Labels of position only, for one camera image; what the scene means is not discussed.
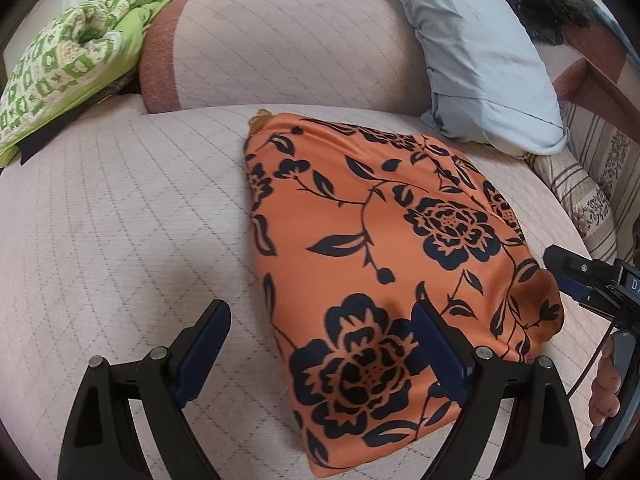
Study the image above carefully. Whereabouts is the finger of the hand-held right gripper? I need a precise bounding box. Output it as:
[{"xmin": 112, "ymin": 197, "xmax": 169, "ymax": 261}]
[{"xmin": 542, "ymin": 244, "xmax": 621, "ymax": 306}]

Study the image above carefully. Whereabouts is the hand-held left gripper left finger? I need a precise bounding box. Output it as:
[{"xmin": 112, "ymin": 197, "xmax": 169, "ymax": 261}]
[{"xmin": 56, "ymin": 299, "xmax": 232, "ymax": 480}]

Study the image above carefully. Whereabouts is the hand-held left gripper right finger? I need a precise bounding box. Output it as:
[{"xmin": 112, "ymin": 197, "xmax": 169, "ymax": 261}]
[{"xmin": 411, "ymin": 300, "xmax": 586, "ymax": 480}]

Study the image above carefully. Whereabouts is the orange floral pillow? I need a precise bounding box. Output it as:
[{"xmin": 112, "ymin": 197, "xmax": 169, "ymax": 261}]
[{"xmin": 243, "ymin": 107, "xmax": 566, "ymax": 478}]

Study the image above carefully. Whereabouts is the person's right hand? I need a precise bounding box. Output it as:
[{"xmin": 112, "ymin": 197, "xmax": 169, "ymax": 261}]
[{"xmin": 588, "ymin": 342, "xmax": 626, "ymax": 427}]

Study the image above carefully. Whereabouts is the striped floral cushion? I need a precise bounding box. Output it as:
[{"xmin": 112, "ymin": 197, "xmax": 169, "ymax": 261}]
[
  {"xmin": 524, "ymin": 150, "xmax": 618, "ymax": 263},
  {"xmin": 560, "ymin": 100, "xmax": 640, "ymax": 241}
]

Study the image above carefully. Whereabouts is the red and pink blanket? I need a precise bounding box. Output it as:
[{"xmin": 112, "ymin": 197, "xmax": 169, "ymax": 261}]
[{"xmin": 537, "ymin": 10, "xmax": 640, "ymax": 111}]

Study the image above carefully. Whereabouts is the light blue pillow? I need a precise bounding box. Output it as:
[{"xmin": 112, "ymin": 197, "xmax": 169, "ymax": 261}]
[{"xmin": 377, "ymin": 0, "xmax": 571, "ymax": 156}]

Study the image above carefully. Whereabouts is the pink quilted bolster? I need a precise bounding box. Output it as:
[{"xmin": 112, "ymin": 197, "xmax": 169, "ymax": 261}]
[{"xmin": 138, "ymin": 0, "xmax": 434, "ymax": 115}]

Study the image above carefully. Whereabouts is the green patterned blanket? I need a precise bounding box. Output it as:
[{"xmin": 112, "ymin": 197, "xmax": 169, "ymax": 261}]
[{"xmin": 0, "ymin": 0, "xmax": 184, "ymax": 168}]

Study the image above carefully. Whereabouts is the black cable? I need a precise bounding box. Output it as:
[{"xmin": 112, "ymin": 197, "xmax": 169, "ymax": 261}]
[{"xmin": 565, "ymin": 310, "xmax": 622, "ymax": 401}]

